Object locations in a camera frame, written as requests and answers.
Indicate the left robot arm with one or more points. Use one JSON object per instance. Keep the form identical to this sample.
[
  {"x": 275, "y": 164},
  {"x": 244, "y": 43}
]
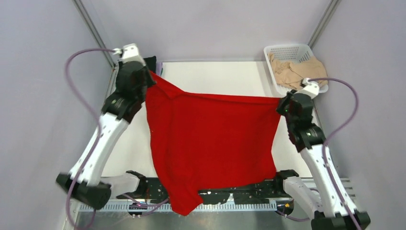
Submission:
[{"x": 89, "y": 186}]

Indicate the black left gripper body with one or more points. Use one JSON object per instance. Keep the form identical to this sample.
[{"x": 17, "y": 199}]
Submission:
[{"x": 150, "y": 82}]

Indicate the left corner aluminium post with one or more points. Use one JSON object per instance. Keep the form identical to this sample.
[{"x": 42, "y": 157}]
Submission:
[{"x": 83, "y": 12}]

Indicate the folded lavender t-shirt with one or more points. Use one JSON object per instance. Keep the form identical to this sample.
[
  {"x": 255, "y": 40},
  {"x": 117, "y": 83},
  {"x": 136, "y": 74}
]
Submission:
[{"x": 159, "y": 68}]

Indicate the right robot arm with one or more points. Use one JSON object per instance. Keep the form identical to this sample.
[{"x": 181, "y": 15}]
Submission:
[{"x": 331, "y": 208}]

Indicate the red t-shirt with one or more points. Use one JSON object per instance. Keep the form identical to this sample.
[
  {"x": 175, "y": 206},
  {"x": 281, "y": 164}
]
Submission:
[{"x": 208, "y": 141}]

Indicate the white slotted cable duct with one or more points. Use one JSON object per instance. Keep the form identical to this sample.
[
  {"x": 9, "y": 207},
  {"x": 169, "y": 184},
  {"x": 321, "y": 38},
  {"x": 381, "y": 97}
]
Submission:
[{"x": 226, "y": 207}]

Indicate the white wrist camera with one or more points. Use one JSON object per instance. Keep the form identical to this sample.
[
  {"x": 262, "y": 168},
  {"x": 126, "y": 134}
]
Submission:
[
  {"x": 310, "y": 88},
  {"x": 129, "y": 53}
]

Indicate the folded black t-shirt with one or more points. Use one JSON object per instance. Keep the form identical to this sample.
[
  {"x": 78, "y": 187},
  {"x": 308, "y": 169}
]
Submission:
[{"x": 151, "y": 63}]

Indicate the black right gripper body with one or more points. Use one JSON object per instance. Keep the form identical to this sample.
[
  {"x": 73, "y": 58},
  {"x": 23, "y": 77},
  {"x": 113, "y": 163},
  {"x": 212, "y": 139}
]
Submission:
[{"x": 283, "y": 108}]

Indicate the white plastic laundry basket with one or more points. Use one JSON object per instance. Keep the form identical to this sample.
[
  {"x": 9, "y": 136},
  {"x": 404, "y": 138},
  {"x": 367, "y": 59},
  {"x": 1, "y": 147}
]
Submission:
[{"x": 296, "y": 53}]

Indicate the right corner aluminium post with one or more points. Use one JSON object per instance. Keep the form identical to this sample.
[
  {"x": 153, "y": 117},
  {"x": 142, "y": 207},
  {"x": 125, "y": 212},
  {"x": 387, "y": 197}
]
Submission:
[{"x": 323, "y": 22}]

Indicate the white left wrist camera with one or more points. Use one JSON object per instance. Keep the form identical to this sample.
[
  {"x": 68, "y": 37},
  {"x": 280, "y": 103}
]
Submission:
[{"x": 129, "y": 53}]

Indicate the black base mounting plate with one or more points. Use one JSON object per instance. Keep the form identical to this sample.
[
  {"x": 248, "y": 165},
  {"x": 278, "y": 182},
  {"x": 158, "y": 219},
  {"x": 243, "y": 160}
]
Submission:
[{"x": 154, "y": 192}]

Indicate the beige t-shirt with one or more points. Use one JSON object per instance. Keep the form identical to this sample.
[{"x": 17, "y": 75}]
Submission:
[{"x": 290, "y": 75}]

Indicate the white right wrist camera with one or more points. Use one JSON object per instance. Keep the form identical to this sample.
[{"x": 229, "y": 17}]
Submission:
[{"x": 310, "y": 88}]

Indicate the corner aluminium post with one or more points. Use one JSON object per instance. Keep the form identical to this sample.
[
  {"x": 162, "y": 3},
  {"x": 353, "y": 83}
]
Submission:
[
  {"x": 323, "y": 22},
  {"x": 83, "y": 12}
]

